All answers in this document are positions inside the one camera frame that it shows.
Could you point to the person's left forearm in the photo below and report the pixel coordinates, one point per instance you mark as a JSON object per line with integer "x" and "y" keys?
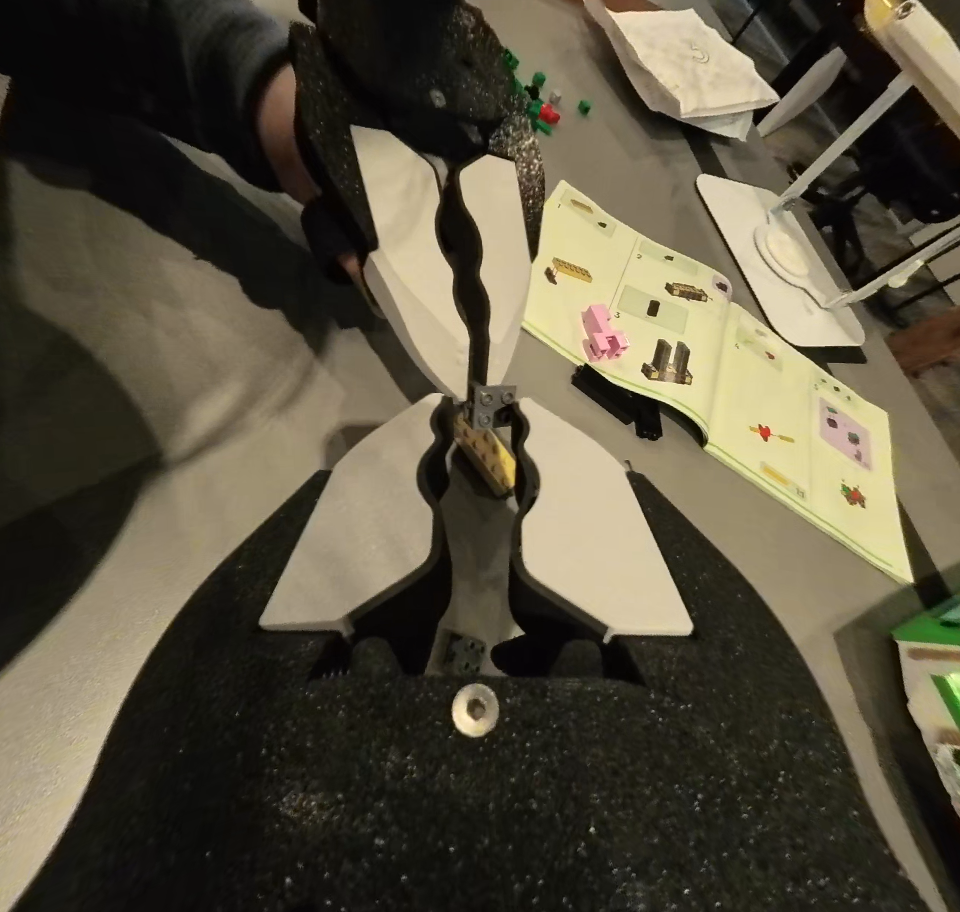
{"x": 135, "y": 49}

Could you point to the person's left hand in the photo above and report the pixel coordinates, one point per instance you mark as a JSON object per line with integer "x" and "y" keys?
{"x": 277, "y": 131}

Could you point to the black long brick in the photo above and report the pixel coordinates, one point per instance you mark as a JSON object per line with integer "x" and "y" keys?
{"x": 600, "y": 394}
{"x": 649, "y": 420}

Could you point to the green and white toy box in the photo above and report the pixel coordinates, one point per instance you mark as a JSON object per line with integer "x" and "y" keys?
{"x": 930, "y": 627}

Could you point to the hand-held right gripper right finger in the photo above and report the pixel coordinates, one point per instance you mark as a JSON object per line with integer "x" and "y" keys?
{"x": 592, "y": 544}

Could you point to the pink brick pig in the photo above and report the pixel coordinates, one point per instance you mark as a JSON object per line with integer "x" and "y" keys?
{"x": 600, "y": 330}

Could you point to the black office chair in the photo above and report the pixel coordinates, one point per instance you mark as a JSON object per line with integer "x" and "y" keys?
{"x": 840, "y": 214}

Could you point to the pile of small bricks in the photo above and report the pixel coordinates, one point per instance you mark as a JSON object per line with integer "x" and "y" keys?
{"x": 551, "y": 110}

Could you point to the white desk lamp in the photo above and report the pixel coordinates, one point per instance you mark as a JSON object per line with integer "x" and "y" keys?
{"x": 780, "y": 251}

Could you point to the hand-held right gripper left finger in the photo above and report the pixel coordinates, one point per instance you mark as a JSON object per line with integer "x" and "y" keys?
{"x": 352, "y": 537}

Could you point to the white paper bag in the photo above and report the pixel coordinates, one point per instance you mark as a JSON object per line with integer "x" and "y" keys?
{"x": 675, "y": 56}

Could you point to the yellow and black brick block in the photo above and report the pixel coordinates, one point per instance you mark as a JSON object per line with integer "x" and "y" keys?
{"x": 484, "y": 454}

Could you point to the pale green instruction booklet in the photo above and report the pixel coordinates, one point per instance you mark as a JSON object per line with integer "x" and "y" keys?
{"x": 750, "y": 402}

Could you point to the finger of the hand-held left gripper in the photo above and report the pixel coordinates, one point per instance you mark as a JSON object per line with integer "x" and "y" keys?
{"x": 405, "y": 251}
{"x": 499, "y": 251}

